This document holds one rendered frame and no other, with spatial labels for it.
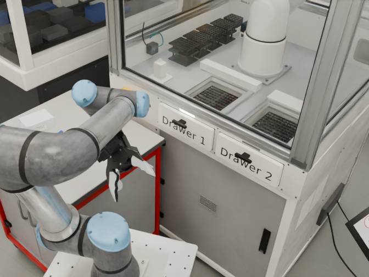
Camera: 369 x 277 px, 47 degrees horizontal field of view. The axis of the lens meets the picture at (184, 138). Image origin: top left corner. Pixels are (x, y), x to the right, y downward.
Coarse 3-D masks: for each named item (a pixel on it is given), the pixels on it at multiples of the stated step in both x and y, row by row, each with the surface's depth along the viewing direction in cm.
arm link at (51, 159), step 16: (112, 96) 121; (128, 96) 118; (144, 96) 120; (112, 112) 107; (128, 112) 114; (144, 112) 121; (80, 128) 93; (96, 128) 98; (112, 128) 103; (32, 144) 85; (48, 144) 85; (64, 144) 87; (80, 144) 89; (96, 144) 93; (32, 160) 84; (48, 160) 84; (64, 160) 86; (80, 160) 88; (96, 160) 95; (32, 176) 85; (48, 176) 85; (64, 176) 87
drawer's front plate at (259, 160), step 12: (216, 144) 171; (228, 144) 166; (240, 144) 163; (228, 156) 169; (252, 156) 161; (264, 156) 158; (240, 168) 168; (264, 168) 160; (276, 168) 156; (264, 180) 163; (276, 180) 159
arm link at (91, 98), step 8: (80, 80) 122; (88, 80) 122; (72, 88) 122; (80, 88) 121; (88, 88) 120; (96, 88) 122; (104, 88) 123; (72, 96) 121; (80, 96) 120; (88, 96) 120; (96, 96) 122; (104, 96) 121; (80, 104) 122; (88, 104) 122; (96, 104) 122; (104, 104) 121; (88, 112) 127; (96, 112) 128
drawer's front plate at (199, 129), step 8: (160, 104) 182; (160, 112) 184; (168, 112) 181; (176, 112) 178; (160, 120) 187; (168, 120) 184; (184, 120) 177; (192, 120) 174; (168, 128) 186; (192, 128) 176; (200, 128) 172; (208, 128) 170; (184, 136) 181; (192, 136) 178; (200, 136) 175; (208, 136) 172; (200, 144) 177; (208, 144) 174
